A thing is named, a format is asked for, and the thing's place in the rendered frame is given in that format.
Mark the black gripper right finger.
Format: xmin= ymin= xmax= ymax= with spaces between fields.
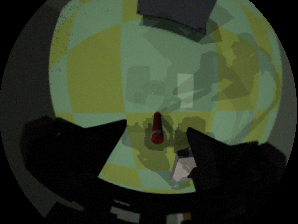
xmin=186 ymin=127 xmax=258 ymax=190

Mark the red peg with white band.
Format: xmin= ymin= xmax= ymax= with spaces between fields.
xmin=150 ymin=112 xmax=165 ymax=144

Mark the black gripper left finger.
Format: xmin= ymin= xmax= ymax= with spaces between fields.
xmin=56 ymin=117 xmax=126 ymax=177

